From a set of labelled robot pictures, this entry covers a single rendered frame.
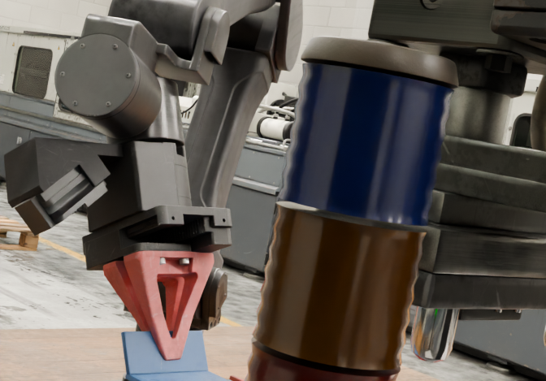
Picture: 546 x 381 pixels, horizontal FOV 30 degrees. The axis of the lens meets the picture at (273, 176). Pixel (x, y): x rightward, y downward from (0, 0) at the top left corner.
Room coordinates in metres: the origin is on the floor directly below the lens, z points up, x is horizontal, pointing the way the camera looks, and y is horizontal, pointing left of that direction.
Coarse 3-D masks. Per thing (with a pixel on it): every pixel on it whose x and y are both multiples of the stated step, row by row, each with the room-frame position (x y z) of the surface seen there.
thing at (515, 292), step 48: (480, 96) 0.52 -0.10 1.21; (480, 144) 0.48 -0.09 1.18; (432, 192) 0.48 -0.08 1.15; (480, 192) 0.48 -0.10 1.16; (528, 192) 0.46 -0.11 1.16; (432, 240) 0.45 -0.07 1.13; (480, 240) 0.47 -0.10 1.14; (528, 240) 0.50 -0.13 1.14; (432, 288) 0.45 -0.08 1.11; (480, 288) 0.47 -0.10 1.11; (528, 288) 0.50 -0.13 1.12; (432, 336) 0.47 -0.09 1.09
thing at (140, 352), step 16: (128, 336) 0.69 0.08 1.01; (144, 336) 0.70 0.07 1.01; (192, 336) 0.73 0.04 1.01; (128, 352) 0.69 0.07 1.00; (144, 352) 0.69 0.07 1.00; (192, 352) 0.72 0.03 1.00; (128, 368) 0.68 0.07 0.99; (144, 368) 0.69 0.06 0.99; (160, 368) 0.70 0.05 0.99; (176, 368) 0.71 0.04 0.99; (192, 368) 0.72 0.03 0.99
